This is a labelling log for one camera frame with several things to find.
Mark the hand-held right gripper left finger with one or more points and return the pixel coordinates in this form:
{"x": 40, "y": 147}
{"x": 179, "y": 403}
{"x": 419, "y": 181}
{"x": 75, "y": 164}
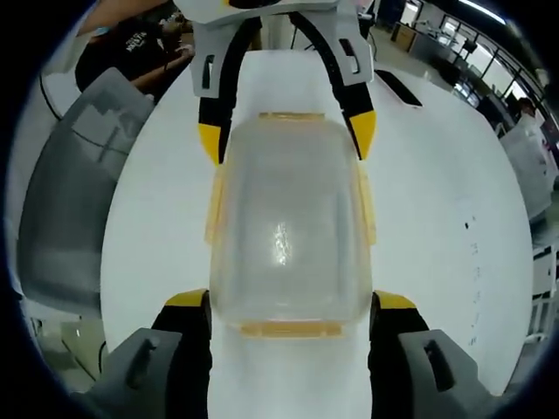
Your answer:
{"x": 183, "y": 362}

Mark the clear plastic box yellow buckle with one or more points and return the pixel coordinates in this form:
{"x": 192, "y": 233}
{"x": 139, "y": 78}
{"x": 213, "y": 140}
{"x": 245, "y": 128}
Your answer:
{"x": 288, "y": 196}

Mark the white chair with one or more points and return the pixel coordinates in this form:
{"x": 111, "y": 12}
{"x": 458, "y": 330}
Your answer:
{"x": 546, "y": 283}

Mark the mesh office chair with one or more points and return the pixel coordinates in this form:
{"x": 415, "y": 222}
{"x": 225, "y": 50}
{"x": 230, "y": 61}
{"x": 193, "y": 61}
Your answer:
{"x": 70, "y": 196}

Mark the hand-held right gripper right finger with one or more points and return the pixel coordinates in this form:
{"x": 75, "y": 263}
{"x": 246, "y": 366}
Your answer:
{"x": 393, "y": 362}

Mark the black flat device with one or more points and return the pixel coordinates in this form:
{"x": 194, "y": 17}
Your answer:
{"x": 402, "y": 91}

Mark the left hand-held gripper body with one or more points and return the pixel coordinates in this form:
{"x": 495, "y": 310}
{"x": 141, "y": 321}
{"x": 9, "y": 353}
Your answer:
{"x": 209, "y": 8}

